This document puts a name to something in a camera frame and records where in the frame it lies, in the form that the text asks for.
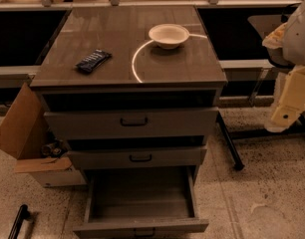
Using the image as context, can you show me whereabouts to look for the yellowish white gripper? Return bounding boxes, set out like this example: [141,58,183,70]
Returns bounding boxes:
[264,65,305,132]

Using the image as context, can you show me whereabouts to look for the grey bottom drawer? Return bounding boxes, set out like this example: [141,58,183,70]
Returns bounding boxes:
[74,166,208,239]

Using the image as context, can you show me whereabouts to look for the grey drawer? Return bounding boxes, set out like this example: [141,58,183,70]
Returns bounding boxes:
[74,166,208,239]
[68,146,206,170]
[44,108,218,140]

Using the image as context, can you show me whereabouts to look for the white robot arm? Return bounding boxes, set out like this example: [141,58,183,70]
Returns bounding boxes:
[262,0,305,132]

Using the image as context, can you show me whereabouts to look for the grey top drawer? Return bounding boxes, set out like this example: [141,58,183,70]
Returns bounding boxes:
[44,108,218,140]

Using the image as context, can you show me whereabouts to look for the grey middle drawer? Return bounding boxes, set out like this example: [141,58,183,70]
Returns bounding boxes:
[68,146,206,170]

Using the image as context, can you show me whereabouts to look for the grey drawer cabinet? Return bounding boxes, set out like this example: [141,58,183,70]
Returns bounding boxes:
[29,5,228,187]

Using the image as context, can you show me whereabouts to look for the black chair with metal legs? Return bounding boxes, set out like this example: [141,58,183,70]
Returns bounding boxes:
[215,13,305,171]

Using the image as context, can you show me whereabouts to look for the white paper bowl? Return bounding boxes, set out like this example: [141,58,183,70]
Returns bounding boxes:
[149,24,189,50]

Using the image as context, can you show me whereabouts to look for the dark blue snack packet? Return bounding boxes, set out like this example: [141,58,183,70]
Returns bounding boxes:
[76,49,112,74]

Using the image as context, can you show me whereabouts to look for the cans inside cardboard box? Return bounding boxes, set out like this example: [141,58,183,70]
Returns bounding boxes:
[41,141,63,157]

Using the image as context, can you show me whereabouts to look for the open cardboard box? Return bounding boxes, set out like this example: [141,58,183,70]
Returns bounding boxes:
[0,84,86,187]

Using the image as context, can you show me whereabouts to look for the black bar on floor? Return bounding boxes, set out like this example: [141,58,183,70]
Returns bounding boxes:
[8,204,31,239]

